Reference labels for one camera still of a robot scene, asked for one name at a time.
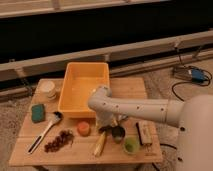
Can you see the green toy pepper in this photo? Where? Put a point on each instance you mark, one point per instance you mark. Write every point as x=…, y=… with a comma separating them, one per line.
x=105, y=129

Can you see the blue power box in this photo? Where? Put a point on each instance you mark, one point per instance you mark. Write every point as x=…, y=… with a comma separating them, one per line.
x=191, y=75

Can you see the white dish brush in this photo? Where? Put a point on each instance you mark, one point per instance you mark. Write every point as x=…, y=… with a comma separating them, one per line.
x=55, y=118

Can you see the black whiteboard eraser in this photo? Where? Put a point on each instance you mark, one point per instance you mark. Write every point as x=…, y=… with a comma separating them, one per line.
x=144, y=133

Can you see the bunch of dark grapes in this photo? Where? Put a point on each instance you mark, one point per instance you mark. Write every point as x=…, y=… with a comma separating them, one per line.
x=65, y=137

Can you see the wooden table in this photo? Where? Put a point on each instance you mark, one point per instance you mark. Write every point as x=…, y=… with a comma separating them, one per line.
x=80, y=152

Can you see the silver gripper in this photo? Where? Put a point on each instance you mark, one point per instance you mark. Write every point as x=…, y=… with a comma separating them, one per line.
x=110, y=120

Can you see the orange toy fruit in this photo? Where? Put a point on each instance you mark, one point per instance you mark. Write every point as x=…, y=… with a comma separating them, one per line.
x=83, y=128

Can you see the metal cup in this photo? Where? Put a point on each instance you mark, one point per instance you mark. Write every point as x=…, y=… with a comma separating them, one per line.
x=118, y=133

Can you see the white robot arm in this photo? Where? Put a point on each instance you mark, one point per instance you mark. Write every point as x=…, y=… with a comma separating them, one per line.
x=193, y=118

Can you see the green sponge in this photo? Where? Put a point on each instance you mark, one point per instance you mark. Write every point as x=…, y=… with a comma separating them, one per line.
x=38, y=113

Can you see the yellow plastic bin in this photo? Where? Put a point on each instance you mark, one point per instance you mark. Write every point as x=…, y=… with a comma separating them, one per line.
x=80, y=80

